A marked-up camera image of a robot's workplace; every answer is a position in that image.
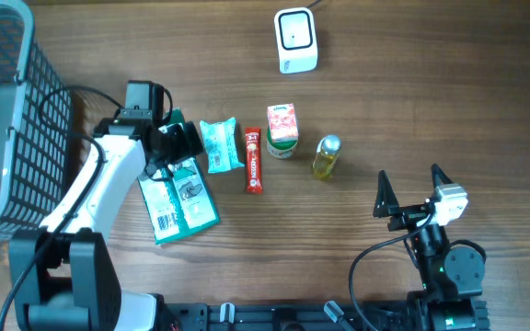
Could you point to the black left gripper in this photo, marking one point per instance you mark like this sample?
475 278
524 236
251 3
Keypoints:
181 138

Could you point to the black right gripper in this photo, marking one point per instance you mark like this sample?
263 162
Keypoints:
409 212

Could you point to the teal wet wipes pack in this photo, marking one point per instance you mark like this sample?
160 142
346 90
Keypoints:
219 141

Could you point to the green gloves package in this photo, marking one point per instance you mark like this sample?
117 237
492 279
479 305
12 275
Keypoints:
178 201

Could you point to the red coffee stick sachet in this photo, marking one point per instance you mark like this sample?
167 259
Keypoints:
252 135

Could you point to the yellow dish soap bottle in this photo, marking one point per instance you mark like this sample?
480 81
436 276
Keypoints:
328 151

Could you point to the red white tissue box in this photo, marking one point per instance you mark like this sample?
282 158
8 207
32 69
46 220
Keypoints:
282 121

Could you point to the green lidded small jar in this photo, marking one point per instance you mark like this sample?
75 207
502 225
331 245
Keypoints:
282 150

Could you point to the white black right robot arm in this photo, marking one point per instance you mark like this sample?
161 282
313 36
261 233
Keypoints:
451 271

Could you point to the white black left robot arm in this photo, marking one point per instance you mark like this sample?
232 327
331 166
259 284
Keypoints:
63 277

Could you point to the white barcode scanner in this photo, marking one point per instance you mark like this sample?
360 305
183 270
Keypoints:
296 40

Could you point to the dark grey plastic shopping basket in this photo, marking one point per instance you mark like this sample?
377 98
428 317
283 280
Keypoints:
33 159

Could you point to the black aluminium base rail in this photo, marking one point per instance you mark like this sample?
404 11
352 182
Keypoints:
387 315

